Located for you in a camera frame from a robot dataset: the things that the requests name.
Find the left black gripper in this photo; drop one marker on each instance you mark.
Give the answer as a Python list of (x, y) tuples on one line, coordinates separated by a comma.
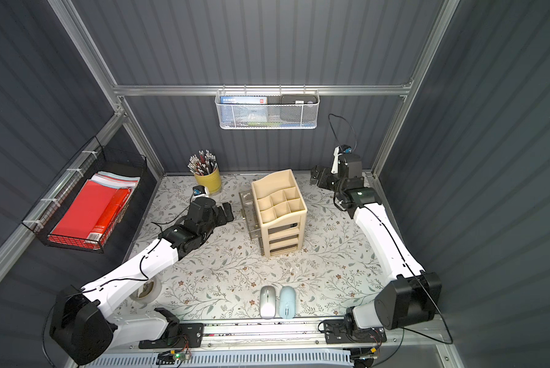
[(220, 214)]

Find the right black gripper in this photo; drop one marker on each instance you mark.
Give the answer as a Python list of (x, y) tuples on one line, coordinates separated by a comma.
[(327, 179)]

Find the beige drawer organizer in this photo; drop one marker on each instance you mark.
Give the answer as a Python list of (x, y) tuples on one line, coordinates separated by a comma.
[(281, 213)]

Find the grey computer mouse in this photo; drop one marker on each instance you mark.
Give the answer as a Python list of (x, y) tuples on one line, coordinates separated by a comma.
[(268, 302)]

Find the light blue computer mouse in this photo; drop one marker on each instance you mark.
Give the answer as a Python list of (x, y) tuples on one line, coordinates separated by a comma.
[(287, 308)]

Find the clear top drawer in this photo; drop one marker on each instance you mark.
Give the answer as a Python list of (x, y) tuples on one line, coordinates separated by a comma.
[(249, 214)]

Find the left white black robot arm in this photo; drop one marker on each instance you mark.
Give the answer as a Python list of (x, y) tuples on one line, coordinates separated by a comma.
[(83, 321)]

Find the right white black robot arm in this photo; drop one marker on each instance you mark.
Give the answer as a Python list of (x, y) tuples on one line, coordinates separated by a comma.
[(410, 294)]

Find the yellow pen cup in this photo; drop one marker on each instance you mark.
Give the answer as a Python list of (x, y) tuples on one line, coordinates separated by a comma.
[(211, 181)]

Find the bundle of pens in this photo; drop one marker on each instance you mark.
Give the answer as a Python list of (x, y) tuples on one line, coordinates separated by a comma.
[(203, 163)]

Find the black device in basket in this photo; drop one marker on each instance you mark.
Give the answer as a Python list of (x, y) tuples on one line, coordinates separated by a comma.
[(292, 99)]

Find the roll of tape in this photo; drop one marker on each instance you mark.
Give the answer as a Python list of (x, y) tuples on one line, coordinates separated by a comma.
[(148, 292)]

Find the blue box in basket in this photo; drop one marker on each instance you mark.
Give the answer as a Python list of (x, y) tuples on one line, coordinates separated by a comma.
[(235, 111)]

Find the red folder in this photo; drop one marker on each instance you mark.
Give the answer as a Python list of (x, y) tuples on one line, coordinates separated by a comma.
[(90, 216)]

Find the small green circuit board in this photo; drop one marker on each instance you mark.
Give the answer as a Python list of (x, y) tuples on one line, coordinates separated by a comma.
[(172, 358)]

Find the white ventilation grille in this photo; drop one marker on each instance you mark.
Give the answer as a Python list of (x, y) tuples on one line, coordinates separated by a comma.
[(256, 358)]

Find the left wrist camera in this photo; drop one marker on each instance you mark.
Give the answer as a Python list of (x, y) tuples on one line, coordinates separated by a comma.
[(199, 191)]

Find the white wire wall basket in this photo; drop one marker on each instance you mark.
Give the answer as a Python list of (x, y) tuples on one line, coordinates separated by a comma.
[(280, 117)]

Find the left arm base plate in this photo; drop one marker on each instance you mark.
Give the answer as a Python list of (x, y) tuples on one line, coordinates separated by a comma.
[(177, 337)]

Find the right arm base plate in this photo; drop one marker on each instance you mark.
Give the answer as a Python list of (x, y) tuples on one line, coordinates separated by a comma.
[(341, 332)]

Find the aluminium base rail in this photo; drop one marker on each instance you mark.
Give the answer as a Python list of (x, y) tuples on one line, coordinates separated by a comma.
[(302, 332)]

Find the black wire side basket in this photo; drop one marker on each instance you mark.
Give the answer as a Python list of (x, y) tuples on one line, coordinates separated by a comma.
[(108, 166)]

